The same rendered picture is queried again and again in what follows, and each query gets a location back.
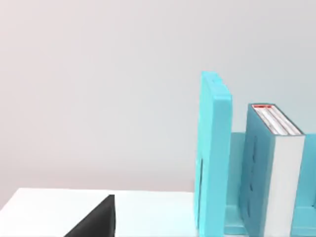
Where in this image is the grey and teal book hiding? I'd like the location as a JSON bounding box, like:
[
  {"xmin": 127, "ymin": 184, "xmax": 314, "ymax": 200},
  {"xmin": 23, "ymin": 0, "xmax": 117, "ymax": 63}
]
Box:
[{"xmin": 242, "ymin": 103, "xmax": 306, "ymax": 237}]

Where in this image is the light blue rack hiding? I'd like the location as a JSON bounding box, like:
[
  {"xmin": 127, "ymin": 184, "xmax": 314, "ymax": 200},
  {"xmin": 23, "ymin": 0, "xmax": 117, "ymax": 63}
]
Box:
[{"xmin": 194, "ymin": 71, "xmax": 316, "ymax": 237}]

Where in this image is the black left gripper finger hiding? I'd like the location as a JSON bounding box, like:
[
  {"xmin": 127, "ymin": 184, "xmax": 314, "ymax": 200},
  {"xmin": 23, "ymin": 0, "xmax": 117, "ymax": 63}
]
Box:
[{"xmin": 63, "ymin": 194, "xmax": 116, "ymax": 237}]

